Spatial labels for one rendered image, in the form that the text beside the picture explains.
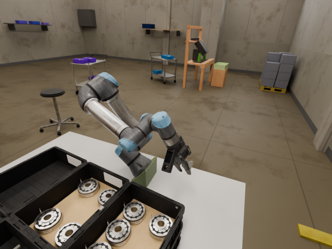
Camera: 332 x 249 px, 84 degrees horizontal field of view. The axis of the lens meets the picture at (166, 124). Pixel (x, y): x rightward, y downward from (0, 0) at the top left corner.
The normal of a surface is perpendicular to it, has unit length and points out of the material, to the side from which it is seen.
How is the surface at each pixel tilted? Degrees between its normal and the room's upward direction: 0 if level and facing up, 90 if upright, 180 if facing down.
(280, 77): 90
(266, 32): 90
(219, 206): 0
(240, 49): 90
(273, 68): 90
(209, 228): 0
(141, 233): 0
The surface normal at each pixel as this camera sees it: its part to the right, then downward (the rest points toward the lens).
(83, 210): 0.04, -0.89
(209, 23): -0.39, 0.40
